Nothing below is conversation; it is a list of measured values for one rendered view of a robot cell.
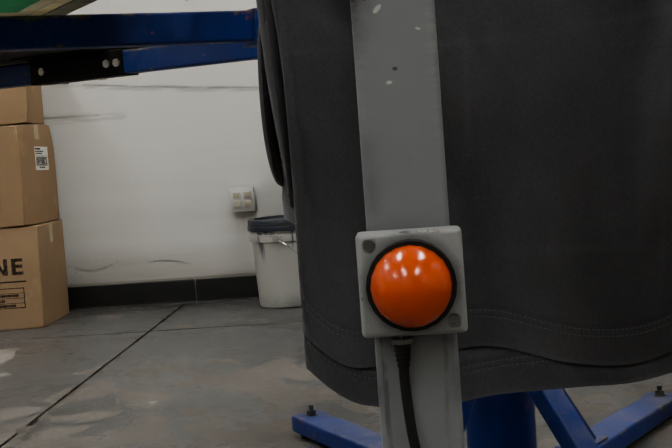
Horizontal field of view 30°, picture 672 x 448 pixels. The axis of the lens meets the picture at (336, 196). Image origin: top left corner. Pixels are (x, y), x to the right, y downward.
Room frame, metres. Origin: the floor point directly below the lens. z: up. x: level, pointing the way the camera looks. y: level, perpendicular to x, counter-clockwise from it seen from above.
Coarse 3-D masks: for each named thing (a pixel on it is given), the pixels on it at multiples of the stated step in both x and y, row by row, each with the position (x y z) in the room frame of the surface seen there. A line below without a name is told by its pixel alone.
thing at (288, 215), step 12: (264, 72) 0.92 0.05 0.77; (264, 84) 0.92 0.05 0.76; (264, 96) 0.92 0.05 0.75; (264, 108) 0.92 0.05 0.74; (264, 120) 0.92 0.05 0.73; (264, 132) 0.92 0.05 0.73; (276, 144) 0.95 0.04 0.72; (276, 156) 0.94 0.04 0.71; (276, 168) 0.95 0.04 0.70; (276, 180) 0.97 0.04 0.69; (288, 204) 0.97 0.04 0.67; (288, 216) 0.98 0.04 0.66
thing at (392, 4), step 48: (384, 0) 0.60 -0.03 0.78; (432, 0) 0.59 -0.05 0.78; (384, 48) 0.60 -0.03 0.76; (432, 48) 0.59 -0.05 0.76; (384, 96) 0.60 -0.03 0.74; (432, 96) 0.59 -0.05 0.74; (384, 144) 0.60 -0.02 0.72; (432, 144) 0.59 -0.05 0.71; (384, 192) 0.60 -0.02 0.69; (432, 192) 0.59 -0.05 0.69; (384, 240) 0.58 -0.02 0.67; (432, 240) 0.58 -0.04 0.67; (384, 336) 0.59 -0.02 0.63; (432, 336) 0.59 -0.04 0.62; (384, 384) 0.60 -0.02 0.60; (432, 384) 0.59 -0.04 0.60; (384, 432) 0.60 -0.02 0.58; (432, 432) 0.59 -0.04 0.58
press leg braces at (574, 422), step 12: (540, 396) 2.08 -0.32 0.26; (552, 396) 2.06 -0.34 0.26; (564, 396) 2.07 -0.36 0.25; (468, 408) 2.09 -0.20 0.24; (540, 408) 2.08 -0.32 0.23; (552, 408) 2.05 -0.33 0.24; (564, 408) 2.05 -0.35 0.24; (576, 408) 2.45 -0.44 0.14; (552, 420) 2.05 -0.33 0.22; (564, 420) 2.03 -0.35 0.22; (576, 420) 2.04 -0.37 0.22; (552, 432) 2.05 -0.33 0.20; (564, 432) 2.02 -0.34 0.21; (576, 432) 2.02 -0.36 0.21; (588, 432) 2.02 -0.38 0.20; (564, 444) 2.02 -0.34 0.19; (576, 444) 2.00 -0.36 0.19; (588, 444) 2.00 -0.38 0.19
